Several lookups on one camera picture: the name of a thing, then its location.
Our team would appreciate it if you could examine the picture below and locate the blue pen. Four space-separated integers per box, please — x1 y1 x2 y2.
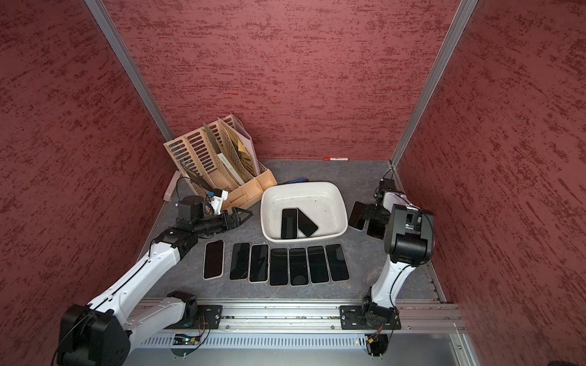
281 177 309 185

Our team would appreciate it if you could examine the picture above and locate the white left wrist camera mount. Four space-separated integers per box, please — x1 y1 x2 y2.
208 189 229 215

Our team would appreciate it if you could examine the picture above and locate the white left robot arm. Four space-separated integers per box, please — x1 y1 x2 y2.
50 195 253 365

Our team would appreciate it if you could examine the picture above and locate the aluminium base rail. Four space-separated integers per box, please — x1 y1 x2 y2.
123 299 468 356

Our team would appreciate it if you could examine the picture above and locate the black phone without case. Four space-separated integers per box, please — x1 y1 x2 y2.
298 209 318 238

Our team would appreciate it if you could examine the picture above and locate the beige desk file organizer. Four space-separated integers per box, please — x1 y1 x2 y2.
165 114 277 209

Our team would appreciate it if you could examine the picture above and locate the black notebook in organizer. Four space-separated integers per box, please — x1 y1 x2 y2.
185 168 215 192

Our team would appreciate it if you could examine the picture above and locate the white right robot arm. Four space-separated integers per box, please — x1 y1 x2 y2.
361 178 435 329

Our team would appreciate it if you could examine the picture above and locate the white plastic storage tub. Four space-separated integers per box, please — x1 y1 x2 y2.
260 181 348 243

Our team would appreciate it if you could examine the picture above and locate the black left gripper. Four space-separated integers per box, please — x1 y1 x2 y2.
194 207 253 236

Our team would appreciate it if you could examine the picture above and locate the gold patterned folder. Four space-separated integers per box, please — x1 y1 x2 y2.
222 123 256 177

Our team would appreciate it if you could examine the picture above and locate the small phone pink case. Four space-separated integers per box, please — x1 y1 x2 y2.
325 244 349 282

